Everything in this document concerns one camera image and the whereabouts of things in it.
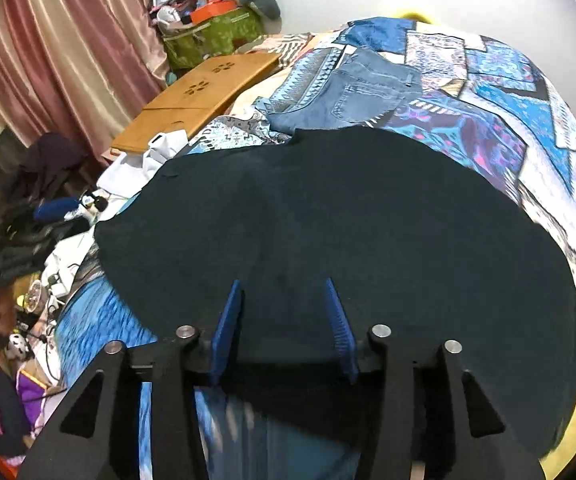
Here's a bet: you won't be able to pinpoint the wooden lap desk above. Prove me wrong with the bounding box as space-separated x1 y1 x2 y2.
111 51 279 154

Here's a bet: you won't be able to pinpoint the orange box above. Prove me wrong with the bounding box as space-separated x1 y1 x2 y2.
190 0 238 25

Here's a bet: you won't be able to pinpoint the green patterned storage bag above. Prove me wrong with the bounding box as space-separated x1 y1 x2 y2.
162 8 264 70

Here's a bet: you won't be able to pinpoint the black pants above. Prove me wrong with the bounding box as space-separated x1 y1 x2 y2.
95 127 576 455

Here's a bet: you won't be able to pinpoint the yellow plush item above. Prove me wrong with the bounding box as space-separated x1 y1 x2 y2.
396 10 433 24

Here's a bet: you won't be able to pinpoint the folded blue jeans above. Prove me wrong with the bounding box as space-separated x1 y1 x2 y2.
265 48 422 134

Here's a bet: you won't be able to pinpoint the blue patchwork bedspread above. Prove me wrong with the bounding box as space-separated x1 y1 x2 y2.
56 18 576 479

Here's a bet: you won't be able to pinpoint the white cloth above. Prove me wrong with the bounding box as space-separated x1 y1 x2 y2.
97 130 188 198

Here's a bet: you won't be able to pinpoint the pink striped curtain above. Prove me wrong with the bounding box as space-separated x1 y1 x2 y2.
0 0 169 157

